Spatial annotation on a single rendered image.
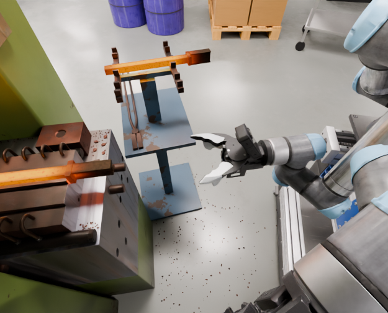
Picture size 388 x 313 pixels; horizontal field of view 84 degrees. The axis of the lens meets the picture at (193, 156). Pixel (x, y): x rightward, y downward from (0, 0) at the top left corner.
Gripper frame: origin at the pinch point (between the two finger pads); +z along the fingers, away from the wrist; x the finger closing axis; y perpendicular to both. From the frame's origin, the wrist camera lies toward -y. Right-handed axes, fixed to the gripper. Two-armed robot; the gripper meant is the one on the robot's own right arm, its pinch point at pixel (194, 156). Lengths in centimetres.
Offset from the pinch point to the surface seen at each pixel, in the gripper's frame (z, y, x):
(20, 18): 45, -17, 44
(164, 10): -5, 68, 290
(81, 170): 27.2, -1.3, -1.1
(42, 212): 35.6, 1.9, -8.9
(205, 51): -11.5, -1.9, 47.1
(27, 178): 39.5, -0.9, -1.2
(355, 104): -183, 100, 115
